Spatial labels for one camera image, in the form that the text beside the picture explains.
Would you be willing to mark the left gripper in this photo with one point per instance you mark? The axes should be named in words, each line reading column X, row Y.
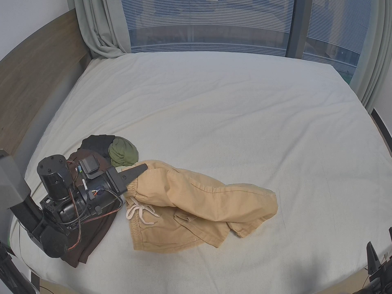
column 107, row 186

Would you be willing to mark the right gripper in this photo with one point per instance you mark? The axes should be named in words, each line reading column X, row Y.
column 381, row 276

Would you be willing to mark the tan shorts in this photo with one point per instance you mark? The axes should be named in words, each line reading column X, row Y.
column 196, row 204

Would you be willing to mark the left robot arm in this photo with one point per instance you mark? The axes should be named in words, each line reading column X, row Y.
column 18, row 191

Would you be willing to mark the bed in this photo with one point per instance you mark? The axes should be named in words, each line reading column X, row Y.
column 220, row 109

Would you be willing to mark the green garment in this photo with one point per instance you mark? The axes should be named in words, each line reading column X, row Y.
column 123, row 152

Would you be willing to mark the black garment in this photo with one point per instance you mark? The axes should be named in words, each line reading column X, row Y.
column 95, row 144

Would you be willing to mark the brown garment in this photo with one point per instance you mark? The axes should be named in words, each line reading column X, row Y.
column 95, row 234

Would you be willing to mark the grey-green curtain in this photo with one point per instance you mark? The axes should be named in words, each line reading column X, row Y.
column 379, row 41
column 98, row 17

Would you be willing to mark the window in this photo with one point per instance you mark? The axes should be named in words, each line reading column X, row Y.
column 214, row 14

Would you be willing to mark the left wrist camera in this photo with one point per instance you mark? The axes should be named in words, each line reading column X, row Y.
column 90, row 165

